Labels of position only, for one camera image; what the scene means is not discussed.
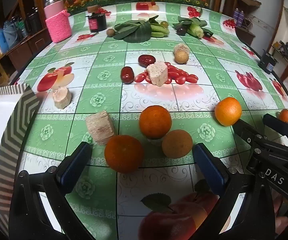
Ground wooden cabinet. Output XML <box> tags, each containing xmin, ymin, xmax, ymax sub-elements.
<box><xmin>0</xmin><ymin>0</ymin><xmax>52</xmax><ymax>77</ymax></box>

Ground corn cob with husk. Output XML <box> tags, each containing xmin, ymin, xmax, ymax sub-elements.
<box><xmin>187</xmin><ymin>24</ymin><xmax>205</xmax><ymax>39</ymax></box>

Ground green cucumbers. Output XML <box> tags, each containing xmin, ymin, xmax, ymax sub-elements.
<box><xmin>150</xmin><ymin>23</ymin><xmax>171</xmax><ymax>38</ymax></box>

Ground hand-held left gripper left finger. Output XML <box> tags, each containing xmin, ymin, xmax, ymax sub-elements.
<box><xmin>9</xmin><ymin>141</ymin><xmax>95</xmax><ymax>240</ymax></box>

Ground beige fibrous chunk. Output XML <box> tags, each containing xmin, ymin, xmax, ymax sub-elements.
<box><xmin>174</xmin><ymin>43</ymin><xmax>190</xmax><ymax>55</ymax></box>
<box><xmin>85</xmin><ymin>110</ymin><xmax>116</xmax><ymax>146</ymax></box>
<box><xmin>52</xmin><ymin>86</ymin><xmax>72</xmax><ymax>110</ymax></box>
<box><xmin>146</xmin><ymin>60</ymin><xmax>168</xmax><ymax>87</ymax></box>

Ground blue plastic bottle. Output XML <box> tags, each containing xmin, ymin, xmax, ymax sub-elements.
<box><xmin>0</xmin><ymin>28</ymin><xmax>9</xmax><ymax>53</ymax></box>

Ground wooden wall shelf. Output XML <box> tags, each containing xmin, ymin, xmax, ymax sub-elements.
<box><xmin>237</xmin><ymin>0</ymin><xmax>262</xmax><ymax>12</ymax></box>

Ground leafy green vegetable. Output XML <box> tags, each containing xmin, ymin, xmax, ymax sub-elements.
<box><xmin>173</xmin><ymin>16</ymin><xmax>207</xmax><ymax>30</ymax></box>

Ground dark jar with cork lid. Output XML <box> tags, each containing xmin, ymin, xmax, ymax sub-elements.
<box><xmin>85</xmin><ymin>5</ymin><xmax>107</xmax><ymax>33</ymax></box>

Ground large green leaves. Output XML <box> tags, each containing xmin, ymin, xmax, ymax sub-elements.
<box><xmin>113</xmin><ymin>19</ymin><xmax>152</xmax><ymax>43</ymax></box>

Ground pink bottle with knitted sleeve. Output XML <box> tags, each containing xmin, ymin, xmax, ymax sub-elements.
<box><xmin>43</xmin><ymin>0</ymin><xmax>72</xmax><ymax>43</ymax></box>

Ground yellow potato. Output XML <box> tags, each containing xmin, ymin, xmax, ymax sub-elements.
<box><xmin>174</xmin><ymin>50</ymin><xmax>190</xmax><ymax>64</ymax></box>

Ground small orange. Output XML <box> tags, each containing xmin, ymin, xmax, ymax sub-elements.
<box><xmin>278</xmin><ymin>109</ymin><xmax>288</xmax><ymax>123</ymax></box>

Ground black kettle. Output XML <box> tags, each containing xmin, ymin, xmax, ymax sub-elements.
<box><xmin>25</xmin><ymin>7</ymin><xmax>43</xmax><ymax>35</ymax></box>

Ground fruit print tablecloth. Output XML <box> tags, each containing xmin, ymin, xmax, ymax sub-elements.
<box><xmin>11</xmin><ymin>1</ymin><xmax>288</xmax><ymax>240</ymax></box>

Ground tan round fruit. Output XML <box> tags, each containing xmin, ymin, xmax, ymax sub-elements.
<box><xmin>161</xmin><ymin>129</ymin><xmax>193</xmax><ymax>159</ymax></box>

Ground grey-blue jug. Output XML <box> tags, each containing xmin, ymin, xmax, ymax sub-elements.
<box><xmin>3</xmin><ymin>19</ymin><xmax>22</xmax><ymax>47</ymax></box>

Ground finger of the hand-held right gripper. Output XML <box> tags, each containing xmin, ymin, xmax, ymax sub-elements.
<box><xmin>263</xmin><ymin>113</ymin><xmax>288</xmax><ymax>150</ymax></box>
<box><xmin>233</xmin><ymin>119</ymin><xmax>259</xmax><ymax>147</ymax></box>

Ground person's right hand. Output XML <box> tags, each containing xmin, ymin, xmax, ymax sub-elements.
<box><xmin>271</xmin><ymin>190</ymin><xmax>288</xmax><ymax>232</ymax></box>

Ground black box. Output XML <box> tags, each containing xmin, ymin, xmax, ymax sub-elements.
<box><xmin>258</xmin><ymin>50</ymin><xmax>278</xmax><ymax>74</ymax></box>

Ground red jujube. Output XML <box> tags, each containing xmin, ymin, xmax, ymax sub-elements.
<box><xmin>138</xmin><ymin>54</ymin><xmax>156</xmax><ymax>68</ymax></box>
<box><xmin>120</xmin><ymin>66</ymin><xmax>134</xmax><ymax>84</ymax></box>

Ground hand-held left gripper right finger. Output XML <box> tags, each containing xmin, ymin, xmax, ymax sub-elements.
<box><xmin>191</xmin><ymin>142</ymin><xmax>277</xmax><ymax>240</ymax></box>

